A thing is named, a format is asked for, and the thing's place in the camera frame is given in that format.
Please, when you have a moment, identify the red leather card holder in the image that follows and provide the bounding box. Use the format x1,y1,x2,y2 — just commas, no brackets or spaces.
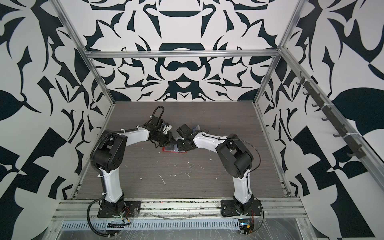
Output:
162,145,187,154

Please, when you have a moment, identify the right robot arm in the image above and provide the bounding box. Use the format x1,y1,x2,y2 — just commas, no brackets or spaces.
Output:
177,125,254,217

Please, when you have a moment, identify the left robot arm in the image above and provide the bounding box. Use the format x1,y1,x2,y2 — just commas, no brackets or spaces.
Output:
90,117,176,217

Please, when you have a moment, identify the blue card stand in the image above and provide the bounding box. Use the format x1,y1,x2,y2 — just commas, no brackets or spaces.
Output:
192,125,201,133

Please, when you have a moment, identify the green circuit board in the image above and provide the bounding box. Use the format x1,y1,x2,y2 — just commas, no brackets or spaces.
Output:
239,219,255,235

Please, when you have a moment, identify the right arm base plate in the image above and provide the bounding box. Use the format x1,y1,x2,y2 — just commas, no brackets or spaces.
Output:
220,199,263,218

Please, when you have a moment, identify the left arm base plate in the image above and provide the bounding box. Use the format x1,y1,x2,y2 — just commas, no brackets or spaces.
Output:
97,200,142,218

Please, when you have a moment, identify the white slotted cable duct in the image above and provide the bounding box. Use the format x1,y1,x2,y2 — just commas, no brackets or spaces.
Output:
59,220,241,231

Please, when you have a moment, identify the left black corrugated cable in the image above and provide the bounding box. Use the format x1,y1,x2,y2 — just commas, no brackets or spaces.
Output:
86,194,127,238

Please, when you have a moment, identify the wall hook rack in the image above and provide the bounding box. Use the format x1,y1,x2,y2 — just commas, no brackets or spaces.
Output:
297,73,367,159

